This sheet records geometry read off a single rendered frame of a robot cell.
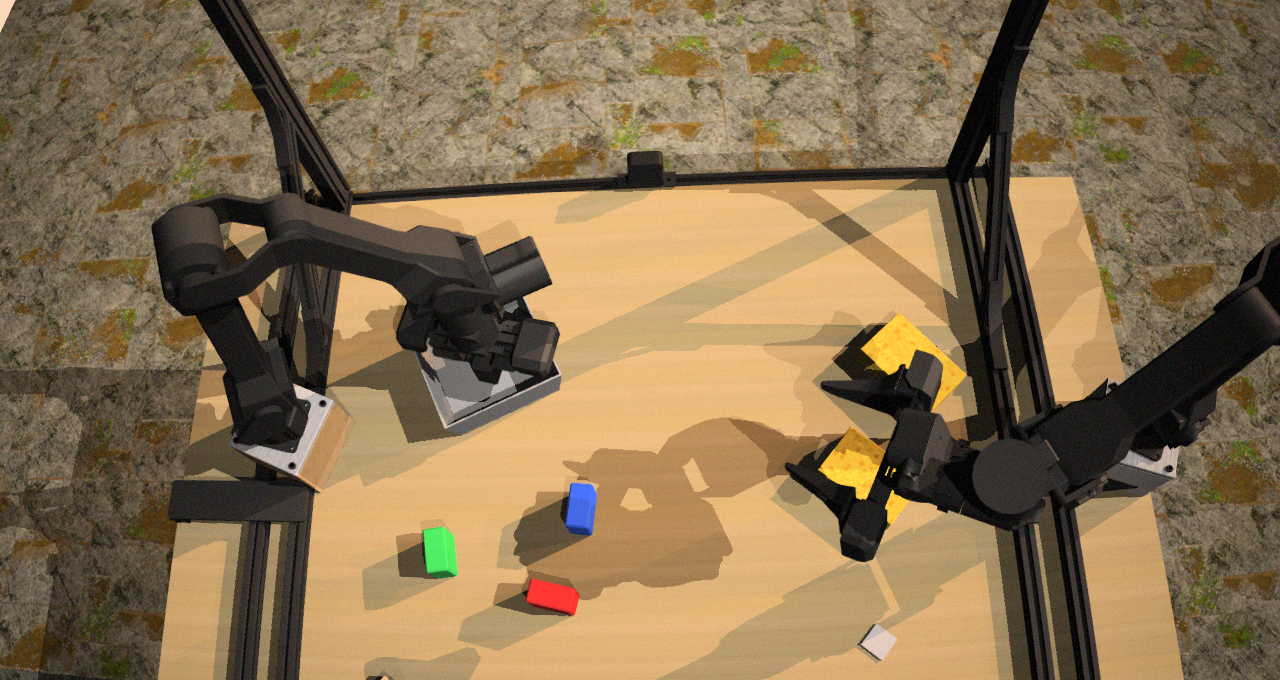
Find green block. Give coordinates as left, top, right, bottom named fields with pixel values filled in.
left=422, top=528, right=458, bottom=579

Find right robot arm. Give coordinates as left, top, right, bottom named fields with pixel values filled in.
left=152, top=193, right=552, bottom=453

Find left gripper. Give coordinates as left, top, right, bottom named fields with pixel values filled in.
left=785, top=350, right=980, bottom=562

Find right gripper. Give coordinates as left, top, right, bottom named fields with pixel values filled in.
left=396, top=302, right=561, bottom=378

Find blue block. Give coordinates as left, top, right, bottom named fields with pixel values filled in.
left=564, top=483, right=596, bottom=537

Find red block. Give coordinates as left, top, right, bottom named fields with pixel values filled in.
left=525, top=579, right=579, bottom=616

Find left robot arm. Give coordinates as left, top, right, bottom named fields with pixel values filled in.
left=887, top=236, right=1280, bottom=531

